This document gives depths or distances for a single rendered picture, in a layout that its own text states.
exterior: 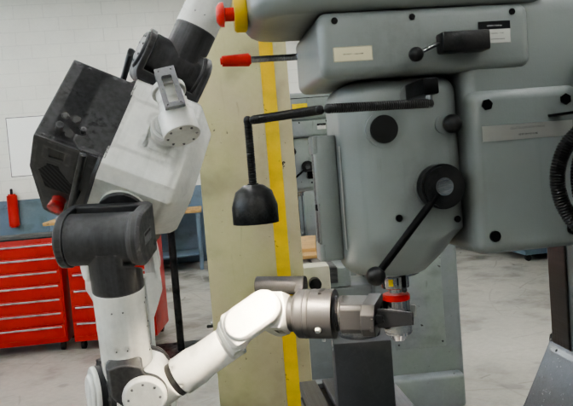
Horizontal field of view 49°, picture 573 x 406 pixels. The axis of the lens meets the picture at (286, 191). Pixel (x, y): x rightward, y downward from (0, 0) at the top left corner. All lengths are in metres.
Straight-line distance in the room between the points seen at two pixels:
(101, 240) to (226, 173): 1.72
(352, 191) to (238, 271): 1.85
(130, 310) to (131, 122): 0.35
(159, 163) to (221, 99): 1.62
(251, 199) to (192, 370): 0.37
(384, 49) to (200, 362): 0.63
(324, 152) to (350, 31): 0.21
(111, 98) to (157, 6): 9.13
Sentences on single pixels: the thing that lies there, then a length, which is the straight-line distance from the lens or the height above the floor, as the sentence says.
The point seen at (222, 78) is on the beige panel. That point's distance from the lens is 2.81.
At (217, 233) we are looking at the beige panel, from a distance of 2.80.
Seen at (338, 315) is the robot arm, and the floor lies 1.24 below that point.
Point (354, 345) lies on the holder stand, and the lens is 1.36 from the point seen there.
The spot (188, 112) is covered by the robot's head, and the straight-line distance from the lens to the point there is 1.13.
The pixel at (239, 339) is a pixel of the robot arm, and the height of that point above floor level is 1.21.
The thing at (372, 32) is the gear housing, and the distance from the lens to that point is 0.99.
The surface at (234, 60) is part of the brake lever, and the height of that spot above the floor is 1.70.
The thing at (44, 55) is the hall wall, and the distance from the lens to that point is 10.47.
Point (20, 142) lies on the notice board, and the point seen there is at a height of 2.07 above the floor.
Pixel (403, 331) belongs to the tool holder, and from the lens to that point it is 1.13.
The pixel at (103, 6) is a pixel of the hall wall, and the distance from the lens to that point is 10.45.
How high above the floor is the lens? 1.52
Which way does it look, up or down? 3 degrees down
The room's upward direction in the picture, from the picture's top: 5 degrees counter-clockwise
